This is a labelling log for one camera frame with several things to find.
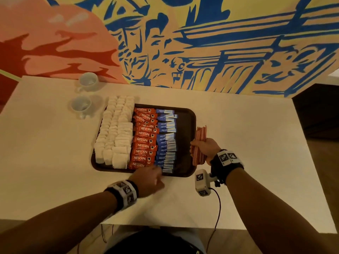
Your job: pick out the person's right hand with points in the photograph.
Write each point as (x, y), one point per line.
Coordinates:
(207, 150)

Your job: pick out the person's left hand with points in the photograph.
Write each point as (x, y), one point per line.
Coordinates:
(147, 181)

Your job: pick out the dark brown tray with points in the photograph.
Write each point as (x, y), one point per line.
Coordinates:
(185, 150)

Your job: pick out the row of blue sachets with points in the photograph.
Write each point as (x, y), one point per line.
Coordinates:
(167, 142)

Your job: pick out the row of red Nescafe sachets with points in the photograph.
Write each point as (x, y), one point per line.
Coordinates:
(143, 140)

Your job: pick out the row of tea bags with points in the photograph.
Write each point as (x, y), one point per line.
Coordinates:
(114, 132)

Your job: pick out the person's right forearm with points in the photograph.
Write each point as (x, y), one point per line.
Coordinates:
(280, 214)

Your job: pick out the person's left forearm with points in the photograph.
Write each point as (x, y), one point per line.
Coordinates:
(53, 227)

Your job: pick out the person's black shirt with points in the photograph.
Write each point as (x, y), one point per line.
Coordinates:
(153, 243)

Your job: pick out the black marker wristband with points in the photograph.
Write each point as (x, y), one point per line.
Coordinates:
(226, 166)
(122, 195)

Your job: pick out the small white cup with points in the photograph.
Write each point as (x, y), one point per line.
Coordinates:
(81, 104)
(88, 80)

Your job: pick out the white counter ledge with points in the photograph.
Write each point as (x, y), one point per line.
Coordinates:
(333, 77)

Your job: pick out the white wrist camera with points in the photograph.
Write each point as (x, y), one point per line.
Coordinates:
(204, 183)

